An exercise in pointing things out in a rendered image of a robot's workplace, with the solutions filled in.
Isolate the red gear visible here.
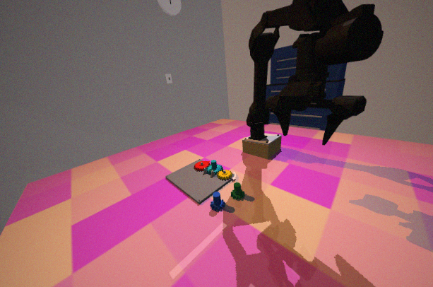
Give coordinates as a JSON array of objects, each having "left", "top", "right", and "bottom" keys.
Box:
[{"left": 194, "top": 161, "right": 210, "bottom": 171}]

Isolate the yellow gear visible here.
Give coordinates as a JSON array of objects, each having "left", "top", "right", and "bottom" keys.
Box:
[{"left": 217, "top": 170, "right": 232, "bottom": 180}]

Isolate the green gear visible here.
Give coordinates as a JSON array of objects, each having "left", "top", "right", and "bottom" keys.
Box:
[{"left": 231, "top": 182, "right": 245, "bottom": 200}]

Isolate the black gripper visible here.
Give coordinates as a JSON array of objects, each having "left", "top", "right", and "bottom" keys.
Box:
[{"left": 265, "top": 66, "right": 367, "bottom": 145}]

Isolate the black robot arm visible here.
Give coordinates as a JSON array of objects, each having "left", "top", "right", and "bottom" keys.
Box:
[{"left": 247, "top": 0, "right": 384, "bottom": 141}]

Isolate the blue gear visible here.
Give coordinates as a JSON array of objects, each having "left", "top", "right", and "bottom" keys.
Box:
[{"left": 210, "top": 192, "right": 225, "bottom": 211}]

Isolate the teal gear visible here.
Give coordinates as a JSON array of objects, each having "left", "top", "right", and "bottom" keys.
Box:
[{"left": 206, "top": 160, "right": 223, "bottom": 175}]

